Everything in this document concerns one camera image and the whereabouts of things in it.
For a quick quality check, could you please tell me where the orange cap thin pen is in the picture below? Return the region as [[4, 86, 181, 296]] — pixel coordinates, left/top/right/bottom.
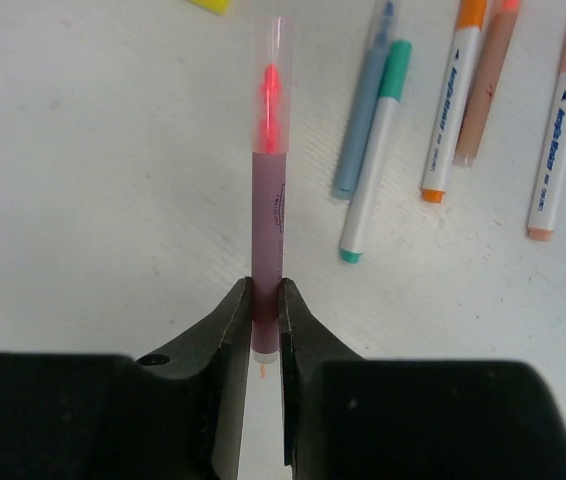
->
[[421, 0, 488, 204]]

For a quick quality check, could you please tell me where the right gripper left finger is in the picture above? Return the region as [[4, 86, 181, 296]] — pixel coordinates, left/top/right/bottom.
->
[[0, 278, 252, 479]]

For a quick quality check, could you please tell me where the yellow cap thin pen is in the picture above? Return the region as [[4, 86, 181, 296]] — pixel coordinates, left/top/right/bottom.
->
[[188, 0, 231, 16]]

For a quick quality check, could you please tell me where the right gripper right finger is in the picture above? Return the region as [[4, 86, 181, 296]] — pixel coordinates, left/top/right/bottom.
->
[[278, 279, 566, 479]]

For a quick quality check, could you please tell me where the tan thin pen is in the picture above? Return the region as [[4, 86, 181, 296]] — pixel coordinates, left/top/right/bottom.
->
[[453, 0, 521, 167]]

